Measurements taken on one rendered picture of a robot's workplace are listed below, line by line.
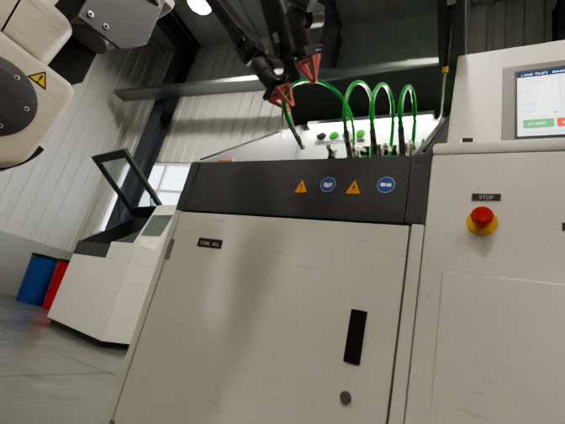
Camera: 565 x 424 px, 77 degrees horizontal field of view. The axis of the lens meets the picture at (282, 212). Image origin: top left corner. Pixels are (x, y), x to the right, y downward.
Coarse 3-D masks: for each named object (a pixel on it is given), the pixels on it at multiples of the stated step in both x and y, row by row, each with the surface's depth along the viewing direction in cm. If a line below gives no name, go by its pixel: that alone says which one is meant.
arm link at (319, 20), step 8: (288, 0) 98; (296, 0) 98; (312, 0) 94; (304, 8) 95; (312, 8) 96; (320, 8) 102; (312, 16) 101; (320, 16) 104; (312, 24) 103; (320, 24) 106
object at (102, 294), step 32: (96, 160) 434; (128, 160) 397; (128, 192) 446; (128, 224) 469; (160, 224) 387; (96, 256) 383; (128, 256) 345; (64, 288) 398; (96, 288) 357; (128, 288) 337; (64, 320) 370; (96, 320) 335; (128, 320) 337
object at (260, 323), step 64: (192, 256) 96; (256, 256) 86; (320, 256) 79; (384, 256) 72; (192, 320) 88; (256, 320) 80; (320, 320) 73; (384, 320) 68; (128, 384) 89; (192, 384) 81; (256, 384) 74; (320, 384) 68; (384, 384) 64
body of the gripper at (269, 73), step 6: (264, 72) 117; (270, 72) 117; (258, 78) 120; (264, 78) 118; (270, 78) 117; (276, 78) 114; (282, 78) 117; (264, 84) 119; (270, 84) 116; (276, 84) 118; (264, 96) 120
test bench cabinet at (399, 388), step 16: (176, 224) 103; (416, 240) 71; (160, 256) 101; (416, 256) 69; (160, 272) 99; (416, 272) 68; (416, 288) 67; (144, 304) 97; (144, 320) 95; (400, 320) 67; (400, 336) 65; (128, 352) 93; (400, 352) 64; (128, 368) 91; (400, 368) 63; (400, 384) 62; (112, 400) 89; (400, 400) 62; (112, 416) 88; (400, 416) 61
